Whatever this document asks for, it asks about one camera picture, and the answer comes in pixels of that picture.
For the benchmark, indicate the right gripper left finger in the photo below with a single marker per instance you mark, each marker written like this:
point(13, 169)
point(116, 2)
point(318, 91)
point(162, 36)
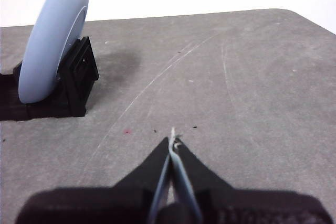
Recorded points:
point(105, 205)

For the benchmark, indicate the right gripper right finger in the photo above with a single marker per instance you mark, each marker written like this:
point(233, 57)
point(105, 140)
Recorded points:
point(249, 208)

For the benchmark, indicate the black plate rack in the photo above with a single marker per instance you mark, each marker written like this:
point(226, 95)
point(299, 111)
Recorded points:
point(76, 82)

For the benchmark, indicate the blue plate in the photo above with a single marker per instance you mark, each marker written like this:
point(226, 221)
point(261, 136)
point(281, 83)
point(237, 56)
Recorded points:
point(47, 51)

